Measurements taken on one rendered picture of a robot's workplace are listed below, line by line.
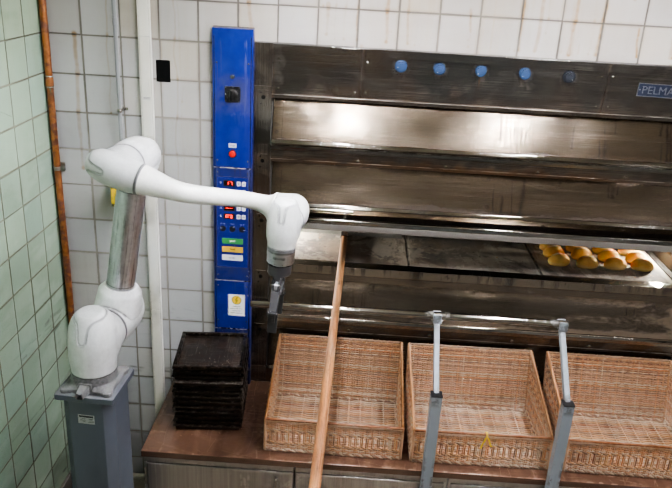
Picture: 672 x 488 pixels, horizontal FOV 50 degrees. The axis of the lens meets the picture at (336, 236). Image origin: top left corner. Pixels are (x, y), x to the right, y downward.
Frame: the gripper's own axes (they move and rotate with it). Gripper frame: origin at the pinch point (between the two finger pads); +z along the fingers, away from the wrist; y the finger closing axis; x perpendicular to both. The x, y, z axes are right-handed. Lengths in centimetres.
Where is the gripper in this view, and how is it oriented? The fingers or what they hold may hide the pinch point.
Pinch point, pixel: (274, 319)
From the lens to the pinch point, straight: 238.4
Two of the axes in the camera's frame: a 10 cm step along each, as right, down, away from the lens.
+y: -0.6, 3.4, -9.4
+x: 9.9, 1.3, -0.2
